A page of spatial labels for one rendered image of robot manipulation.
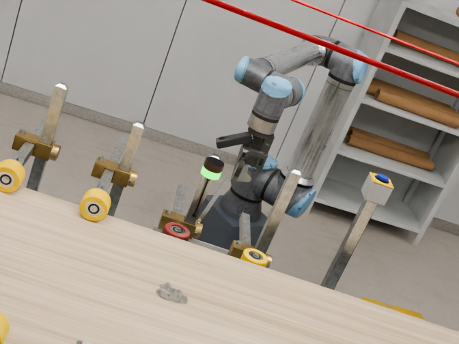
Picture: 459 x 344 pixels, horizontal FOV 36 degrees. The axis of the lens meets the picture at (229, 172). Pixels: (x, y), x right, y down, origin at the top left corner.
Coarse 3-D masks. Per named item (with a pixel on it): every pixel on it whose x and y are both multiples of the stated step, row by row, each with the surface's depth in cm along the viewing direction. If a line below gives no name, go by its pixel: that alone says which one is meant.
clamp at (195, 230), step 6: (162, 216) 221; (168, 216) 221; (174, 216) 222; (180, 216) 224; (162, 222) 221; (168, 222) 221; (174, 222) 221; (180, 222) 221; (162, 228) 222; (192, 228) 222; (198, 228) 223; (192, 234) 223; (198, 234) 223
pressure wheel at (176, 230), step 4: (168, 224) 209; (172, 224) 210; (176, 224) 211; (180, 224) 212; (164, 228) 208; (168, 228) 207; (172, 228) 208; (176, 228) 208; (180, 228) 210; (184, 228) 210; (164, 232) 207; (168, 232) 205; (172, 232) 205; (176, 232) 207; (180, 232) 208; (184, 232) 209; (188, 232) 209; (172, 236) 205; (176, 236) 205; (180, 236) 205; (184, 236) 206; (188, 236) 207; (184, 240) 207
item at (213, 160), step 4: (208, 160) 209; (212, 160) 210; (216, 160) 211; (220, 160) 212; (216, 164) 208; (220, 164) 209; (212, 172) 209; (208, 180) 212; (204, 188) 214; (200, 200) 218; (196, 208) 219
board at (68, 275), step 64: (0, 192) 192; (0, 256) 167; (64, 256) 176; (128, 256) 187; (192, 256) 199; (64, 320) 155; (128, 320) 163; (192, 320) 172; (256, 320) 182; (320, 320) 193; (384, 320) 206
